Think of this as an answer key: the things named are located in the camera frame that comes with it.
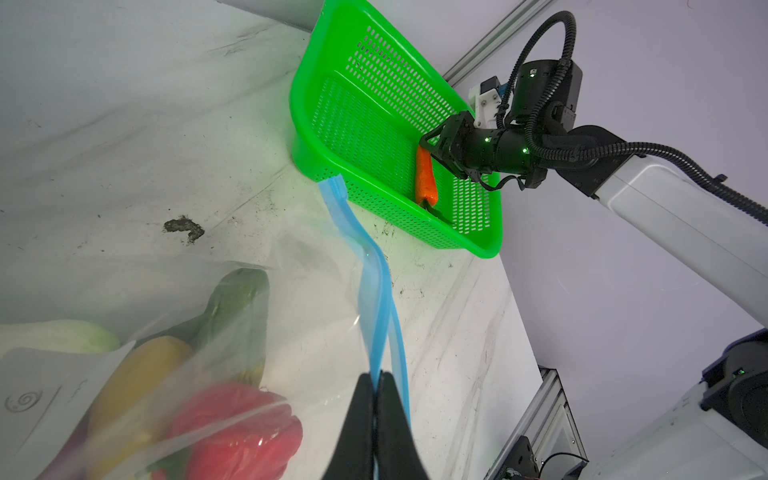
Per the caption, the yellow lemon toy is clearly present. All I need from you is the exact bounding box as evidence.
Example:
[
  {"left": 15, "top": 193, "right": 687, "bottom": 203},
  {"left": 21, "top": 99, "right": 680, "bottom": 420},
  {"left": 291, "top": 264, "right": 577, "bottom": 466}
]
[{"left": 86, "top": 336, "right": 193, "bottom": 479}]

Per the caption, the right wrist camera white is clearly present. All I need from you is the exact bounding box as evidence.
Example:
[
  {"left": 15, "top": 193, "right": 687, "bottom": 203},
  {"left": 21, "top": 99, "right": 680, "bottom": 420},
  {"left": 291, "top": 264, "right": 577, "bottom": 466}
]
[{"left": 469, "top": 76, "right": 501, "bottom": 129}]

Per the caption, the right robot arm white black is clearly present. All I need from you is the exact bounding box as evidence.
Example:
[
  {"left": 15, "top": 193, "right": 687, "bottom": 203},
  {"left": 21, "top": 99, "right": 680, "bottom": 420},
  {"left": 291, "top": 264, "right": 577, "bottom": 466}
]
[{"left": 406, "top": 180, "right": 767, "bottom": 479}]

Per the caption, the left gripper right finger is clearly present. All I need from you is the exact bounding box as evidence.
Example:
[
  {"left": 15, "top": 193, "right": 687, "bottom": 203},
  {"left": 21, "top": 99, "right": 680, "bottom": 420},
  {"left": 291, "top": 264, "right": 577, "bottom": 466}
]
[{"left": 375, "top": 372, "right": 428, "bottom": 480}]

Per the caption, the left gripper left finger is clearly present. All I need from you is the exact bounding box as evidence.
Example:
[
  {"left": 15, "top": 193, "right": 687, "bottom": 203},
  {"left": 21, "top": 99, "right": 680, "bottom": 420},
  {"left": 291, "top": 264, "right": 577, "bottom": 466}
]
[{"left": 322, "top": 374, "right": 375, "bottom": 480}]

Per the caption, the clear zip bag blue zipper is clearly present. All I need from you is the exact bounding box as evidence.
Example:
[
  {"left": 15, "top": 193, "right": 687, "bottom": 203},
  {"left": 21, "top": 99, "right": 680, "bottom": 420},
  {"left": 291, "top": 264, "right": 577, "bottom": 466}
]
[{"left": 1, "top": 177, "right": 425, "bottom": 479}]

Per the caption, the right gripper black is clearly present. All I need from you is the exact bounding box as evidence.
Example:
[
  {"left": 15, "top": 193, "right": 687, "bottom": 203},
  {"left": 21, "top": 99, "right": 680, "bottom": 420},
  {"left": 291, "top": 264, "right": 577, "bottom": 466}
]
[{"left": 419, "top": 111, "right": 547, "bottom": 189}]

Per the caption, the white radish toy green top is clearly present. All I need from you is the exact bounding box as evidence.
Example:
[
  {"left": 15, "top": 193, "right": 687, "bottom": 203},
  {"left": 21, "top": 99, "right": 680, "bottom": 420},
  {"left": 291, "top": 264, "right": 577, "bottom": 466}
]
[{"left": 1, "top": 319, "right": 121, "bottom": 357}]

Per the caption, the green plastic basket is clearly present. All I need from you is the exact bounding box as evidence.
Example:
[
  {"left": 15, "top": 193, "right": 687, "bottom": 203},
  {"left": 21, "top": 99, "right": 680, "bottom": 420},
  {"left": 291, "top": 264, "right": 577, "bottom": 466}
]
[{"left": 290, "top": 1, "right": 503, "bottom": 258}]

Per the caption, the red pepper toy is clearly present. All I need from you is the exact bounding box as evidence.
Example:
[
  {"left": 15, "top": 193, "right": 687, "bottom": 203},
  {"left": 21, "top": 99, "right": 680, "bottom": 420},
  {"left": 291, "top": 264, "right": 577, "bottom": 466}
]
[{"left": 149, "top": 382, "right": 303, "bottom": 479}]

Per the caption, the orange carrot toy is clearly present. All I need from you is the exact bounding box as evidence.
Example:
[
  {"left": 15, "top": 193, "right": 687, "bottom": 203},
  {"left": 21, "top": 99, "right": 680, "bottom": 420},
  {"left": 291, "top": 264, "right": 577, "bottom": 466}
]
[{"left": 414, "top": 146, "right": 439, "bottom": 207}]

